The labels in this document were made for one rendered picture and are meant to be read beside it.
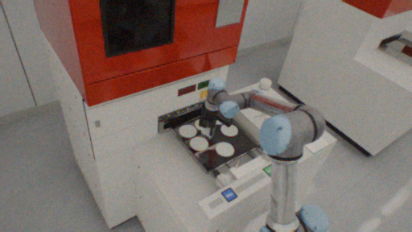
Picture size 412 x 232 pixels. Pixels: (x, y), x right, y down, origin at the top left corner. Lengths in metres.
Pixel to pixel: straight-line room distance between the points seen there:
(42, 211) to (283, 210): 1.88
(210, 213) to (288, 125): 0.56
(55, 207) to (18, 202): 0.27
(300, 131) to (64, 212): 1.94
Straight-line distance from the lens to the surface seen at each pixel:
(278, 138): 0.90
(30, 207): 2.58
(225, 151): 1.59
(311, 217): 1.21
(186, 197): 1.49
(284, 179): 1.01
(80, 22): 1.12
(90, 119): 1.43
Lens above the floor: 2.08
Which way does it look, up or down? 42 degrees down
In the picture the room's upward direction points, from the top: 10 degrees clockwise
